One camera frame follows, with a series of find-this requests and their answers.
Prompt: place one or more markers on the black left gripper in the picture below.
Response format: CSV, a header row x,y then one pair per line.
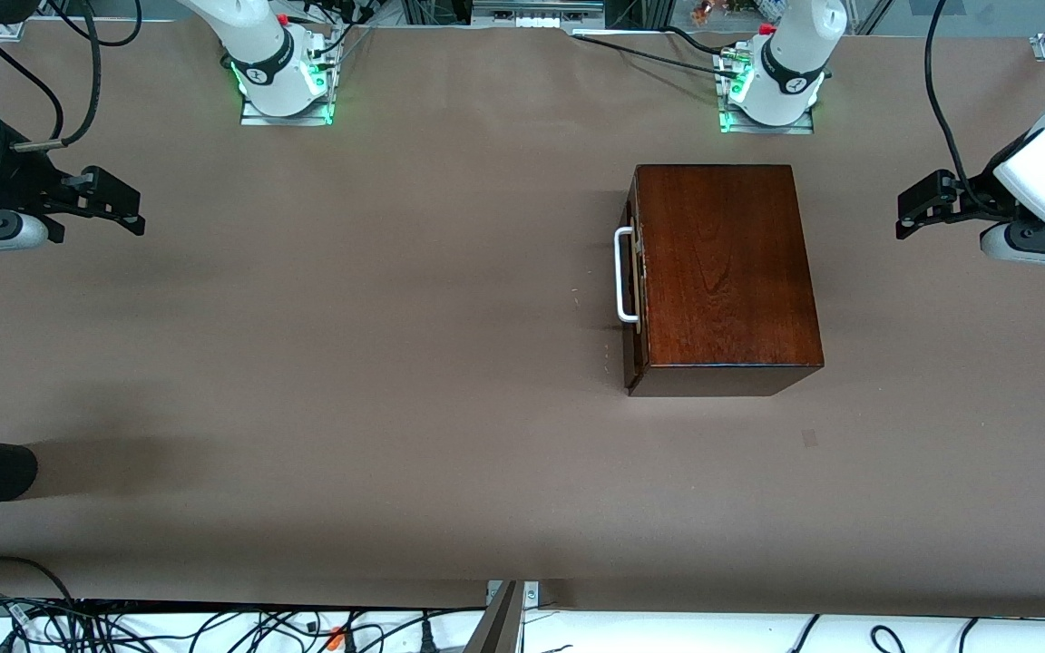
x,y
975,197

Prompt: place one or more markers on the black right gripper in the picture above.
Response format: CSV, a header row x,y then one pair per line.
x,y
7,179

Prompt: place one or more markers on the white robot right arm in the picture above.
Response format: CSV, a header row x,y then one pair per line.
x,y
259,45

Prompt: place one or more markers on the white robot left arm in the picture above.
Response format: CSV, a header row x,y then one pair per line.
x,y
790,54

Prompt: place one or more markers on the dark wooden cabinet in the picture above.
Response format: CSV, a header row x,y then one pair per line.
x,y
722,263

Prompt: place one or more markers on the grey power strip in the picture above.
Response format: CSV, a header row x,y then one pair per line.
x,y
536,11

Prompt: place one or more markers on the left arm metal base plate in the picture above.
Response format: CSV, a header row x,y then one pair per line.
x,y
804,127

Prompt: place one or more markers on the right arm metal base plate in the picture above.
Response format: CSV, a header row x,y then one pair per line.
x,y
305,119

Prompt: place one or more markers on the aluminium frame bracket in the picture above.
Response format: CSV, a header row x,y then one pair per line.
x,y
504,626

